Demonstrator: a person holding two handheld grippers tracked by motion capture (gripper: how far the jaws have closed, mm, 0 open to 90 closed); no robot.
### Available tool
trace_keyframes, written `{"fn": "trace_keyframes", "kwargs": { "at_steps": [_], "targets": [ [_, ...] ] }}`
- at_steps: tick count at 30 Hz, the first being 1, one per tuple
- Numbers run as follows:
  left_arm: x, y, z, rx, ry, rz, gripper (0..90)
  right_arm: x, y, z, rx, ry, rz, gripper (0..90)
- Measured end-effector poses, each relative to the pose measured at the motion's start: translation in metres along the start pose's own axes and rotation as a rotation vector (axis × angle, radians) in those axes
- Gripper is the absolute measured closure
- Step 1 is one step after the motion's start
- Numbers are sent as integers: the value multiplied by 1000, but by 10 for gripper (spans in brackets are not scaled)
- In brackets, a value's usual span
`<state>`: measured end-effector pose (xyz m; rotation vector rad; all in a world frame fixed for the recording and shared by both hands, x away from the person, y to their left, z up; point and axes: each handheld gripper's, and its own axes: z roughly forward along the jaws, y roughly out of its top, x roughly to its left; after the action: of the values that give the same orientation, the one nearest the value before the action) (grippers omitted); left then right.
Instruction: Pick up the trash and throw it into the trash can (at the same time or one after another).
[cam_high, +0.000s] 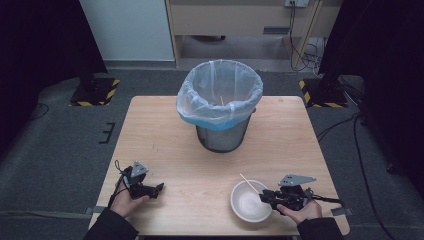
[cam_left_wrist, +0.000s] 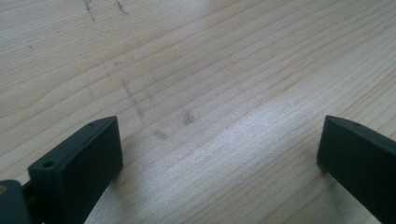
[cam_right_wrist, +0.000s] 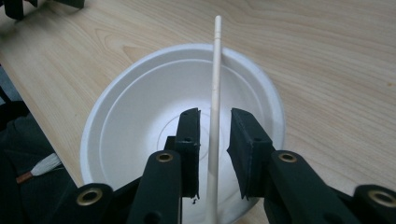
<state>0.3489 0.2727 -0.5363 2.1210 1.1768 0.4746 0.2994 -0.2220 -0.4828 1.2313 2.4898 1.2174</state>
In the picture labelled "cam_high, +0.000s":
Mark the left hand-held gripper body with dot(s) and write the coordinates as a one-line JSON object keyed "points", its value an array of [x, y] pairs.
{"points": [[136, 180]]}

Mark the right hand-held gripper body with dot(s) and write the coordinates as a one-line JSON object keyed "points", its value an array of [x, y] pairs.
{"points": [[293, 196]]}

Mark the white bowl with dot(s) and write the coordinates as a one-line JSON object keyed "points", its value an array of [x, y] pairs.
{"points": [[246, 204]]}

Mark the black mesh trash can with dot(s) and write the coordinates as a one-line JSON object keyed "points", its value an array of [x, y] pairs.
{"points": [[220, 140]]}

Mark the translucent blue trash bag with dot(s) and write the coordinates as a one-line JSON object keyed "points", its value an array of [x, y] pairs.
{"points": [[216, 80]]}

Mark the person's right hand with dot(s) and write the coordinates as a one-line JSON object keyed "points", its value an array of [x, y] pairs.
{"points": [[308, 213]]}

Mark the person's left hand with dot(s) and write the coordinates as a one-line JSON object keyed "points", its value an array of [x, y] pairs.
{"points": [[124, 204]]}

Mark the black hazard-striped stand base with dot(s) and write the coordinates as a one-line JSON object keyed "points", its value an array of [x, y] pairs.
{"points": [[321, 95], [96, 91]]}

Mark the black curtain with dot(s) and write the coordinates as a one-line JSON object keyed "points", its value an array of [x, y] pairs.
{"points": [[40, 50], [386, 66]]}

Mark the light wooden desk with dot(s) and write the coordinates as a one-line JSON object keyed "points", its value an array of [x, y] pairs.
{"points": [[233, 20]]}

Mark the white wall outlet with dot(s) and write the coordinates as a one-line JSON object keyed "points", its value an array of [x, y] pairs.
{"points": [[296, 2]]}

